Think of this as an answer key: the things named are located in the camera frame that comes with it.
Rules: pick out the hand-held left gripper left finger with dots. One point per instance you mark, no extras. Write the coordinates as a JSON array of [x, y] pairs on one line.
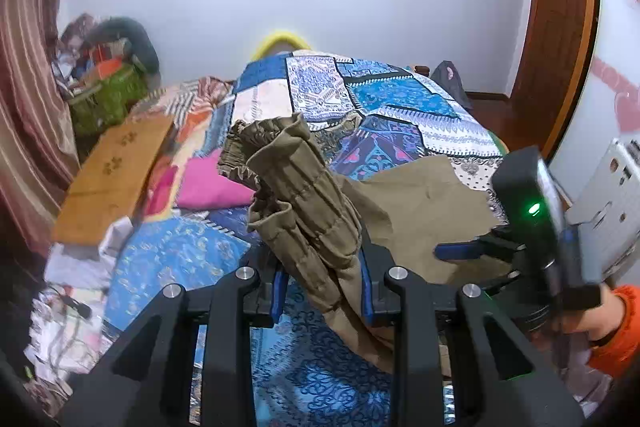
[[278, 293]]

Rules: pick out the wooden board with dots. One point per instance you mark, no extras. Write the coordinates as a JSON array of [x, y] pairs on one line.
[[110, 177]]

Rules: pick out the green bag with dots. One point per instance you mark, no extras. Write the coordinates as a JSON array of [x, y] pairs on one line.
[[107, 97]]

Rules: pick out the person's right forearm orange sleeve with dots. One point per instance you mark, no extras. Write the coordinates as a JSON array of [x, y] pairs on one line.
[[622, 327]]

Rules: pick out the yellow round object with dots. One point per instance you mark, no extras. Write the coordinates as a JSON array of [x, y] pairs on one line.
[[281, 41]]

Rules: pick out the white box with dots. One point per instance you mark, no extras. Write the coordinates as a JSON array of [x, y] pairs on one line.
[[607, 202]]

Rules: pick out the striped pink curtain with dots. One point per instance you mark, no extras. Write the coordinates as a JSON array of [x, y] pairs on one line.
[[27, 82]]

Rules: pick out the pink cloth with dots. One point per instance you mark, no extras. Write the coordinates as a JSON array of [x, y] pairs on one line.
[[210, 187]]

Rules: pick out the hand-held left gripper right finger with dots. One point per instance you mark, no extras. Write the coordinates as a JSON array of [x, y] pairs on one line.
[[367, 293]]

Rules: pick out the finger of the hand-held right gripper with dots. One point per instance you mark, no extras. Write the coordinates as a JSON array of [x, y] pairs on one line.
[[457, 252]]

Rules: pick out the khaki pants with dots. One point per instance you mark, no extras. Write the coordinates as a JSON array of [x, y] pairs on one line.
[[300, 207]]

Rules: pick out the person's right hand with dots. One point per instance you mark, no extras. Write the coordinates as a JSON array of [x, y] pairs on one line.
[[582, 324]]

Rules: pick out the pink wall sticker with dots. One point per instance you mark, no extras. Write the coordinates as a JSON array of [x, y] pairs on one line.
[[620, 92]]

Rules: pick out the dark bag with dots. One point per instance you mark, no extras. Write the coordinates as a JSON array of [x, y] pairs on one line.
[[450, 79]]

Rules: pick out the pile of clutter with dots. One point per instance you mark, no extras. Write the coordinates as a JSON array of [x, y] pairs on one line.
[[82, 52]]

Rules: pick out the blue patchwork bedspread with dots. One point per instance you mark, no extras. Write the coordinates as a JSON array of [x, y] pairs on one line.
[[400, 107]]

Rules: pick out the wooden door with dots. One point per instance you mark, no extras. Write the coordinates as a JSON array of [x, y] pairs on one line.
[[555, 27]]

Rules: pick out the dark grey cloth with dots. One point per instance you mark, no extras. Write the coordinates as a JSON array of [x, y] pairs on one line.
[[135, 39]]

